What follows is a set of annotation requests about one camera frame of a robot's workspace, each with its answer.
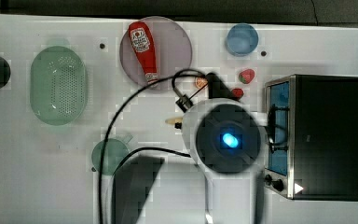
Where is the dark red toy strawberry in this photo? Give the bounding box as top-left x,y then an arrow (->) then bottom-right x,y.
231,88 -> 244,100

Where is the toy orange slice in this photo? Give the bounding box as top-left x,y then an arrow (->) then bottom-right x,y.
195,77 -> 208,89

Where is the pink red toy strawberry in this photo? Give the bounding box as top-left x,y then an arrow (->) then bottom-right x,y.
239,69 -> 255,84

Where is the toy toaster oven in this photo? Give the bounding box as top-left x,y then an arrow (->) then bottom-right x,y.
264,75 -> 358,202

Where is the peeled toy banana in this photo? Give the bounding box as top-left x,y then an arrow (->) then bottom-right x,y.
165,117 -> 183,125

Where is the red plush ketchup bottle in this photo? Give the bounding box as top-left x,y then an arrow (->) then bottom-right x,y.
129,21 -> 158,84

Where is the green measuring cup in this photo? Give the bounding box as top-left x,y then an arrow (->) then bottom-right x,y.
91,134 -> 132,175

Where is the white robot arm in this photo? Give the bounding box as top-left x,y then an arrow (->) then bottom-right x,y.
176,73 -> 268,224

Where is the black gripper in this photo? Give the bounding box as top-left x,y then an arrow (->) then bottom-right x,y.
205,73 -> 238,101

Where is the green oval colander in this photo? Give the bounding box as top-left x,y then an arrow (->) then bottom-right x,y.
30,46 -> 88,126

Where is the grey round plate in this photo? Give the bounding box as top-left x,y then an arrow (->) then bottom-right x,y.
119,16 -> 192,87

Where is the blue cup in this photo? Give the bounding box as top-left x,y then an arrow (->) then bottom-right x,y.
226,23 -> 259,57

